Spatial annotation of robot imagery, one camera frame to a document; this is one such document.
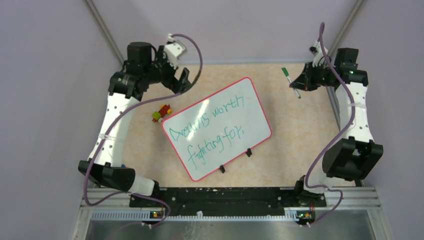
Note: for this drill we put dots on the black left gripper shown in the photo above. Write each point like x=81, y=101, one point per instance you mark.
x=176, y=85

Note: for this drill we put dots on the black whiteboard foot clip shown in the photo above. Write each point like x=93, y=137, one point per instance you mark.
x=222, y=169
x=249, y=152

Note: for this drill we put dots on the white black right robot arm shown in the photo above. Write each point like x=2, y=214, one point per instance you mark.
x=354, y=153

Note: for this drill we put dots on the pink framed whiteboard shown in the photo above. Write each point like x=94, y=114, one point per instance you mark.
x=218, y=129

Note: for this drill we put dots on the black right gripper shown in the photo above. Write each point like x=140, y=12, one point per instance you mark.
x=304, y=82

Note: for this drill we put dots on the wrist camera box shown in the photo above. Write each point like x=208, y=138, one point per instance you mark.
x=174, y=49
x=318, y=56

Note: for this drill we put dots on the green marker cap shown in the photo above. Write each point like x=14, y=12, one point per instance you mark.
x=285, y=72

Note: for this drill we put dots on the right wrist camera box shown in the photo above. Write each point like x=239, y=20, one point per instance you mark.
x=318, y=56

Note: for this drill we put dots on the white slotted cable duct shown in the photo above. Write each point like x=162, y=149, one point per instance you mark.
x=147, y=215

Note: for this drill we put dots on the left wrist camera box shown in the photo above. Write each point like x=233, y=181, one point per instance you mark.
x=174, y=49

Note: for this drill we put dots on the red yellow green toy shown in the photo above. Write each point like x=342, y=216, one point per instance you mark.
x=158, y=116

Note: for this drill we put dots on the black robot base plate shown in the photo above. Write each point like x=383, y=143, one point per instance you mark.
x=228, y=201

